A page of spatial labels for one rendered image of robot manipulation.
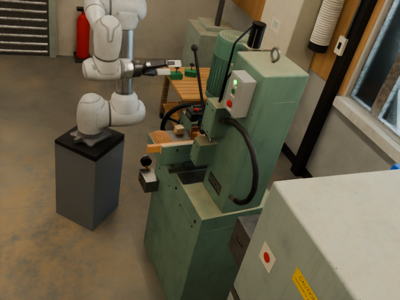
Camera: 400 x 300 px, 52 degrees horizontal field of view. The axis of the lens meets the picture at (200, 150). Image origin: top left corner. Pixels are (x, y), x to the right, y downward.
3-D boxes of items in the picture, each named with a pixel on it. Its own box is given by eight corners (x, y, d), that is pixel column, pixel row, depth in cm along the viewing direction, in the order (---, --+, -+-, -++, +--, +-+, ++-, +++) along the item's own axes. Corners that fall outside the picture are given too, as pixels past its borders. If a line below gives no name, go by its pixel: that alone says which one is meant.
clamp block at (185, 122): (202, 121, 241) (205, 109, 236) (211, 134, 232) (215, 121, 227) (178, 124, 234) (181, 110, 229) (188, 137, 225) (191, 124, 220)
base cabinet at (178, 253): (202, 228, 291) (224, 149, 250) (241, 297, 251) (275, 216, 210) (142, 241, 271) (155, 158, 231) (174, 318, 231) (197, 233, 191)
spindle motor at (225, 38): (229, 87, 211) (244, 29, 193) (246, 105, 199) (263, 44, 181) (199, 88, 203) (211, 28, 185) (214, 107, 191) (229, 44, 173)
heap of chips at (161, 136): (165, 131, 220) (166, 125, 218) (175, 146, 210) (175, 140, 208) (149, 133, 216) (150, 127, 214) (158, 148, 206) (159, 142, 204)
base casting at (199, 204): (224, 150, 250) (227, 138, 245) (275, 216, 210) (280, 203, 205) (155, 159, 230) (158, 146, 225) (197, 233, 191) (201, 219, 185)
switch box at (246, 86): (234, 104, 170) (244, 69, 161) (246, 117, 163) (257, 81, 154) (222, 105, 168) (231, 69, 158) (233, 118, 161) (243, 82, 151)
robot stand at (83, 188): (56, 212, 278) (54, 141, 243) (84, 188, 301) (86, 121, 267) (91, 231, 270) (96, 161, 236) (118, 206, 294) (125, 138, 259)
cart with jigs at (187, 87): (215, 113, 427) (228, 56, 391) (237, 146, 386) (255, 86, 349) (155, 115, 402) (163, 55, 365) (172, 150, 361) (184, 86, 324)
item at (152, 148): (257, 138, 232) (259, 132, 230) (259, 140, 231) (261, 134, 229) (146, 150, 203) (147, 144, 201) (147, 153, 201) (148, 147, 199)
